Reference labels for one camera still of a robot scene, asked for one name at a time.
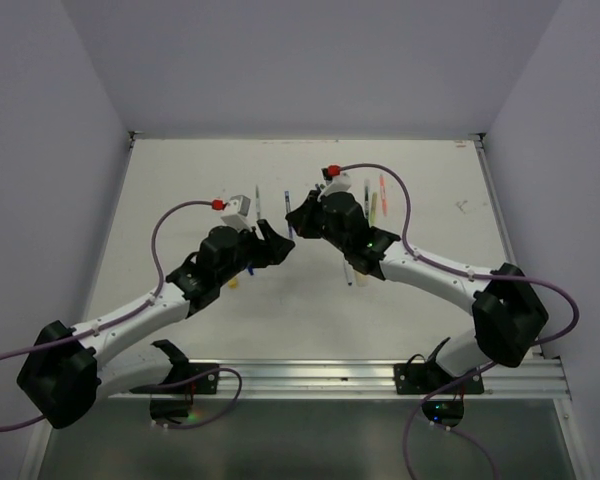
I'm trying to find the orange highlighter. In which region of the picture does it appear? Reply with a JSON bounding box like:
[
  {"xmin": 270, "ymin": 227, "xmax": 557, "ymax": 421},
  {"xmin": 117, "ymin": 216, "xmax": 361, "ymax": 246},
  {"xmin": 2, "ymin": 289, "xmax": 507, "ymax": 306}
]
[{"xmin": 379, "ymin": 174, "xmax": 388, "ymax": 217}]

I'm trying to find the aluminium rail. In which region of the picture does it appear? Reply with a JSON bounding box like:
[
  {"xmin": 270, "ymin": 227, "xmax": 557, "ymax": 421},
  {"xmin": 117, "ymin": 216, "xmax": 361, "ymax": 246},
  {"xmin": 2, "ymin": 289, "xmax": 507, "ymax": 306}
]
[{"xmin": 97, "ymin": 353, "xmax": 570, "ymax": 400}]

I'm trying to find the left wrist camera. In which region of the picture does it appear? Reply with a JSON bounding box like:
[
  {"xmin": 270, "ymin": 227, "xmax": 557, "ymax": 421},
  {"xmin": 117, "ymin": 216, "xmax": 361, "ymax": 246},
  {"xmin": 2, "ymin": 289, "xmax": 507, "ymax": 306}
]
[{"xmin": 221, "ymin": 195, "xmax": 251, "ymax": 231}]

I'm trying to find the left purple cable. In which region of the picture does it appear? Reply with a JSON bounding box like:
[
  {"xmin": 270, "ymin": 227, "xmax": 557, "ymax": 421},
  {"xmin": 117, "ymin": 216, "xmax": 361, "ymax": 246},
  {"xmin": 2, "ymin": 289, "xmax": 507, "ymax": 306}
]
[{"xmin": 0, "ymin": 198, "xmax": 229, "ymax": 432}]

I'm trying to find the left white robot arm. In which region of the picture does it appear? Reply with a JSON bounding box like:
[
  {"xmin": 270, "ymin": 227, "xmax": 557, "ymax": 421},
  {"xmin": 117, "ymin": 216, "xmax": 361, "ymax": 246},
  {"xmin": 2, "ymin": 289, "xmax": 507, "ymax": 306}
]
[{"xmin": 16, "ymin": 220, "xmax": 295, "ymax": 429}]

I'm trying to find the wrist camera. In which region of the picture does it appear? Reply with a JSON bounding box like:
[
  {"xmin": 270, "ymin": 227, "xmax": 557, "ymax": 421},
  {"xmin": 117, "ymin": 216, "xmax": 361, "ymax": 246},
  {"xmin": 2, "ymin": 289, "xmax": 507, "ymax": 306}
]
[
  {"xmin": 221, "ymin": 195, "xmax": 251, "ymax": 231},
  {"xmin": 318, "ymin": 168, "xmax": 352, "ymax": 199}
]

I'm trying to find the purple cable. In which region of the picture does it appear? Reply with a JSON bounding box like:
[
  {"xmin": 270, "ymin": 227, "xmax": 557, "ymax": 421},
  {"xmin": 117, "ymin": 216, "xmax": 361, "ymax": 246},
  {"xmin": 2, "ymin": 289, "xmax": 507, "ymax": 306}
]
[
  {"xmin": 0, "ymin": 198, "xmax": 229, "ymax": 432},
  {"xmin": 328, "ymin": 162, "xmax": 581, "ymax": 480}
]

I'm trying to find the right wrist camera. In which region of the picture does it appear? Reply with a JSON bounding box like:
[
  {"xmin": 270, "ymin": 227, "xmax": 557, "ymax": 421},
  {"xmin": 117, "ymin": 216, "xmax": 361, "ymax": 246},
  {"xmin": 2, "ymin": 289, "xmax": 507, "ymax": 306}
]
[{"xmin": 318, "ymin": 168, "xmax": 352, "ymax": 199}]

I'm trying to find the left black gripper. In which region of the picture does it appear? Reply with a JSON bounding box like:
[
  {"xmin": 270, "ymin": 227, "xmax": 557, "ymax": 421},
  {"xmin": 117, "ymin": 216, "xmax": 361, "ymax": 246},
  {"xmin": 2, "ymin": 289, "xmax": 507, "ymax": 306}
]
[{"xmin": 216, "ymin": 218, "xmax": 294, "ymax": 285}]

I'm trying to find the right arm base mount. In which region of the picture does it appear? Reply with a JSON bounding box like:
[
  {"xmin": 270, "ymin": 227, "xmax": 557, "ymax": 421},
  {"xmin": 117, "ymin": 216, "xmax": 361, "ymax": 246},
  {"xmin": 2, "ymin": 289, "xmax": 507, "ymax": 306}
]
[{"xmin": 393, "ymin": 337, "xmax": 485, "ymax": 429}]

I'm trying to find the blue pen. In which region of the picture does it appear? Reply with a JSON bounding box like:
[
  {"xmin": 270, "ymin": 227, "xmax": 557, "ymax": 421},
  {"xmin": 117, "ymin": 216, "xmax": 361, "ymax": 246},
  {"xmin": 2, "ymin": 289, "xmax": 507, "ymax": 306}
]
[{"xmin": 284, "ymin": 190, "xmax": 294, "ymax": 240}]

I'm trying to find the dark green clear highlighter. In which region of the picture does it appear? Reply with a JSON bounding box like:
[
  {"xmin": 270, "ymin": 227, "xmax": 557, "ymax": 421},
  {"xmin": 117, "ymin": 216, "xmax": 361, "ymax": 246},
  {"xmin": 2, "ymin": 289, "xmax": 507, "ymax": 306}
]
[{"xmin": 363, "ymin": 178, "xmax": 371, "ymax": 220}]

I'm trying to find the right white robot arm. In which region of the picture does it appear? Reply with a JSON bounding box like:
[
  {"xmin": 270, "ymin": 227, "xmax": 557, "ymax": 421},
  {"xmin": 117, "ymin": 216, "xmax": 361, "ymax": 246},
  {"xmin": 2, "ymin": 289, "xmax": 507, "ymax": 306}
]
[{"xmin": 286, "ymin": 190, "xmax": 548, "ymax": 393}]

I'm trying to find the olive yellow highlighter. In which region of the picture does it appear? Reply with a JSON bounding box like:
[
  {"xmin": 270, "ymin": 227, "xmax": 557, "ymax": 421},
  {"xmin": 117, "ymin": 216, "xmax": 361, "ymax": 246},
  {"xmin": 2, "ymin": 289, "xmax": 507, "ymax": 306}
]
[{"xmin": 369, "ymin": 192, "xmax": 378, "ymax": 226}]

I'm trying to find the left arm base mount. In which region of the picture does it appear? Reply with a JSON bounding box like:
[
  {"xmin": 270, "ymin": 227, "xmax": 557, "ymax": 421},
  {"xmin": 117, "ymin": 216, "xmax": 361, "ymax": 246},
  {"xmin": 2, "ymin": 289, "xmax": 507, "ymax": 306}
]
[{"xmin": 130, "ymin": 340, "xmax": 220, "ymax": 429}]

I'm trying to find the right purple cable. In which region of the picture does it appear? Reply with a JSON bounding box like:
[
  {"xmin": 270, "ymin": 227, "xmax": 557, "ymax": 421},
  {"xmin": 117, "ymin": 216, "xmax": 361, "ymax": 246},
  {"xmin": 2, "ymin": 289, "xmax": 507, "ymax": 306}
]
[{"xmin": 328, "ymin": 162, "xmax": 581, "ymax": 480}]

